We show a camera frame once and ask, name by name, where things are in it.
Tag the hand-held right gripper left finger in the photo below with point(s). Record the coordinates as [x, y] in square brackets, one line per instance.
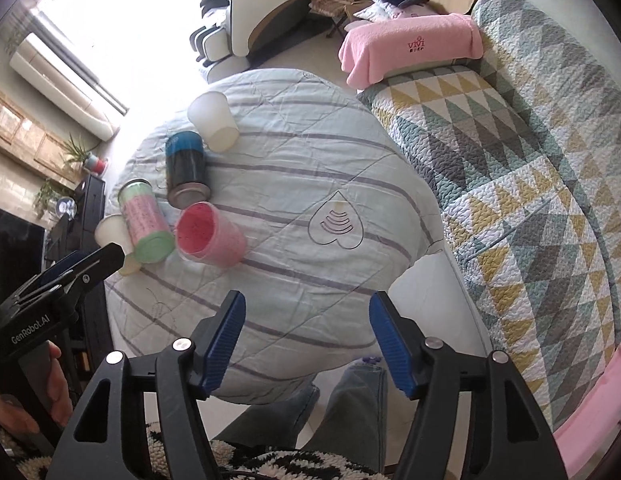
[223, 345]

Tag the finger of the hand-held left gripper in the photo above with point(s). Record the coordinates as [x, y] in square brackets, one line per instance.
[103, 260]
[65, 267]

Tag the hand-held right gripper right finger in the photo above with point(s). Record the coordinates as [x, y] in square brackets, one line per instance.
[390, 345]

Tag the pink plastic cup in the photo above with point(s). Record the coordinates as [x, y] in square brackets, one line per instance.
[208, 235]

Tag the small white paper cup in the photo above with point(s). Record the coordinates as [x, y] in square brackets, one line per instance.
[110, 235]

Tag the pale yellow cup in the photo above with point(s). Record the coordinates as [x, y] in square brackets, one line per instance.
[129, 265]

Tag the translucent white plastic cup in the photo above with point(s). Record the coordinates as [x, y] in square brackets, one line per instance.
[213, 120]

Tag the person's left hand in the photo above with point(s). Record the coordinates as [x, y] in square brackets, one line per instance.
[58, 390]

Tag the black television cabinet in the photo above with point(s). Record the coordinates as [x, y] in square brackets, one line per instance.
[90, 210]

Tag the pink and green can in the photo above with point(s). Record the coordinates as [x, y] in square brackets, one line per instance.
[143, 225]

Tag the black television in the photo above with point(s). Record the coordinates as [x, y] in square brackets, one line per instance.
[13, 250]

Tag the person's jeans legs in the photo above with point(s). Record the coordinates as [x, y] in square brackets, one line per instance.
[350, 400]

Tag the small leafy plant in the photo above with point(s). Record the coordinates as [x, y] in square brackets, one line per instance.
[50, 194]

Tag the green potted plant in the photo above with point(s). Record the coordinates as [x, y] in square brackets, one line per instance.
[83, 152]

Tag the dark can with blue top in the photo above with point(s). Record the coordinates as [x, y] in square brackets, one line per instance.
[187, 170]

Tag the black and white shaggy rug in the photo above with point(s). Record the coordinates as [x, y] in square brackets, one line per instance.
[270, 462]

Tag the white air conditioner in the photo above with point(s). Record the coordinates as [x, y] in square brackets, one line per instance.
[60, 80]

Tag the light blue striped blanket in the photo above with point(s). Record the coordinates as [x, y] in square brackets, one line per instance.
[300, 170]

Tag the quilted triangle-pattern sofa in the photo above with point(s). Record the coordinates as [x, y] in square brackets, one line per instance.
[530, 200]

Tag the pink cloth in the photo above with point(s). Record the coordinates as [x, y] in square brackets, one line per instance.
[595, 405]

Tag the pink towel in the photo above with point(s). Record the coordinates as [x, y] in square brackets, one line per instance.
[410, 50]

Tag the white massage chair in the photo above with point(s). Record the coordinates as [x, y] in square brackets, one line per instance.
[260, 5]

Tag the white patterned pillow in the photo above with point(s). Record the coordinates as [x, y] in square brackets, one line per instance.
[383, 10]

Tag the lilac pillow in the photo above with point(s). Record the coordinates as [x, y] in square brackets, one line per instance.
[418, 9]

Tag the small folding stool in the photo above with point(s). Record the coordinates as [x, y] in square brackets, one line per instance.
[335, 7]

